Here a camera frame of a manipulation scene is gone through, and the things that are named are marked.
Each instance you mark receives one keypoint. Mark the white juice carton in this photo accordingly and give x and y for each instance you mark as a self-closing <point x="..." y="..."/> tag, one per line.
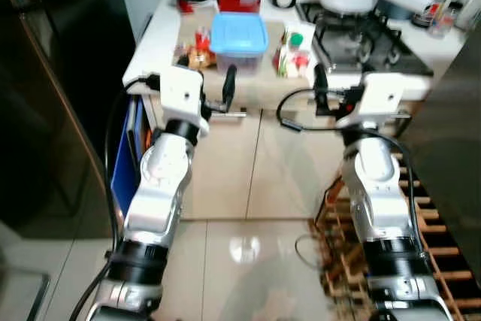
<point x="294" y="58"/>

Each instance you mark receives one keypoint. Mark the dark grey tall cabinet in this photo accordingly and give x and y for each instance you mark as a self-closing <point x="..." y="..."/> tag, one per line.
<point x="451" y="133"/>

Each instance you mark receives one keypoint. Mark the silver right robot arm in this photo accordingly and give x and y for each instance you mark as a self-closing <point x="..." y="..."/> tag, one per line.
<point x="376" y="186"/>

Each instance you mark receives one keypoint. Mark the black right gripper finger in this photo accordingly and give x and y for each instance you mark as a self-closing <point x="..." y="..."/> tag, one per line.
<point x="321" y="88"/>

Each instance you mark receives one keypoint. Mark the white kitchen counter with drawers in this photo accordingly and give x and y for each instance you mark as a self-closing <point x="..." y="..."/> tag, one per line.
<point x="285" y="163"/>

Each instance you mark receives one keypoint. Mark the steel gas hob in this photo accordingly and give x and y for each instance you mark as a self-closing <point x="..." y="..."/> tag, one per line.
<point x="361" y="43"/>

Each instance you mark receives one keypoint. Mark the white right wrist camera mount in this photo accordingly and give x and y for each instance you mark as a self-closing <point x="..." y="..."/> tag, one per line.
<point x="379" y="95"/>

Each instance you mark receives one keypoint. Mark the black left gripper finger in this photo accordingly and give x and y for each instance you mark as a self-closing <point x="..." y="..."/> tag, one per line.
<point x="230" y="84"/>
<point x="183" y="60"/>

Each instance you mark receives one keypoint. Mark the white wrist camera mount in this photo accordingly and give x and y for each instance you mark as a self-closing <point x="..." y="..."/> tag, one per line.
<point x="180" y="92"/>
<point x="379" y="95"/>

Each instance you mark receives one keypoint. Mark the wooden slatted rack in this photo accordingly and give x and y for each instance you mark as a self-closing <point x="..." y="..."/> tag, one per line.
<point x="443" y="261"/>

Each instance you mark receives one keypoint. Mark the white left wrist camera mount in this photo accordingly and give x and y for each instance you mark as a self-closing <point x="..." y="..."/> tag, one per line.
<point x="180" y="92"/>

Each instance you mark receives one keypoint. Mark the blue lidded food container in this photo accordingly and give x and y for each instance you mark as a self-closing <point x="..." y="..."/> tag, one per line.
<point x="239" y="35"/>

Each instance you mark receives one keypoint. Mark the blue board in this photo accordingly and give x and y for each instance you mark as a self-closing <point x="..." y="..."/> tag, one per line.
<point x="125" y="163"/>

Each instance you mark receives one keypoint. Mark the beige woven mat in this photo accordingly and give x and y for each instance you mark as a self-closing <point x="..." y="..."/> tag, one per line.
<point x="274" y="43"/>

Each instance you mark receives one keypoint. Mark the black fridge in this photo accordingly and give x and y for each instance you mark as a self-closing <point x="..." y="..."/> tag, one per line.
<point x="52" y="95"/>

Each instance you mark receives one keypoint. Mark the floral print drinking glass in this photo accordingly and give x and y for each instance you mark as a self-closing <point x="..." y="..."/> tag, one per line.
<point x="446" y="20"/>

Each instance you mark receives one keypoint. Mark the red yellow food package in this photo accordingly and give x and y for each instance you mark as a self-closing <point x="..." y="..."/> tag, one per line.
<point x="197" y="52"/>

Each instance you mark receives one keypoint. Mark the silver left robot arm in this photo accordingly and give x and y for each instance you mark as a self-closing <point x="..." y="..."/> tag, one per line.
<point x="161" y="178"/>

